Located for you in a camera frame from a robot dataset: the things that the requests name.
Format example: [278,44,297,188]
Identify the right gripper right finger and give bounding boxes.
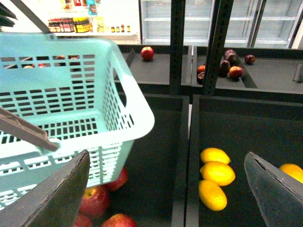
[244,152,303,227]

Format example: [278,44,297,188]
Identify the red apple right shelf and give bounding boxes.
[229,66,243,79]

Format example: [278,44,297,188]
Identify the brown basket handle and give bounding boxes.
[0,0,59,151]

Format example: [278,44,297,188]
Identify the red apple bottom centre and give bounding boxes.
[101,213,137,227]

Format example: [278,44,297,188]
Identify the black shelf post left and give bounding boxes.
[169,0,185,95]

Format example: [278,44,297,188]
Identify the dark purple fruit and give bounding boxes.
[219,60,231,77]
[223,49,237,65]

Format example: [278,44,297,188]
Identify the yellow lemon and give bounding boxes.
[200,148,231,164]
[279,163,303,183]
[198,180,228,211]
[200,161,236,186]

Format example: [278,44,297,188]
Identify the dark fruit behind post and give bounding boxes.
[196,72,205,85]

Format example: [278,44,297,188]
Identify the light blue plastic basket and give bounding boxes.
[0,33,155,209]

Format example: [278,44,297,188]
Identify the yellow lemon top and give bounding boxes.
[200,148,231,164]

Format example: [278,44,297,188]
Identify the red apple bottom left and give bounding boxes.
[72,213,92,227]

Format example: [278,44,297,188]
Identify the dark purple fruit top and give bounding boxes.
[223,49,237,65]

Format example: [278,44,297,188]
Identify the red apple large front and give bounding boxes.
[79,185,110,219]

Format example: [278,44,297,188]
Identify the red fruit behind post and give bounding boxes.
[197,65,205,74]

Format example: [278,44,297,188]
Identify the white refrigerator display case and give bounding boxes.
[139,0,303,49]

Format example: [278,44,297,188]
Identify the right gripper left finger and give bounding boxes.
[0,150,90,227]

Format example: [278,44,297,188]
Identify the red apple upper shelf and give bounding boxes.
[141,46,154,61]

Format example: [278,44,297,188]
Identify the red apple shelf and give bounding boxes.
[229,66,243,79]
[141,46,154,61]

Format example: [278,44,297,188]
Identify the yellow lemon bottom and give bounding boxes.
[198,180,228,211]

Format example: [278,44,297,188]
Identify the red apple under basket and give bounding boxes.
[105,166,129,192]

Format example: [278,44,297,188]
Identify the bottles on white shelf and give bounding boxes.
[48,17,131,34]

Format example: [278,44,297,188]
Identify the dark purple fruit middle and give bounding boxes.
[219,60,231,77]

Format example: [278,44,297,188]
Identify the dark red fruit far right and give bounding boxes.
[244,54,256,65]

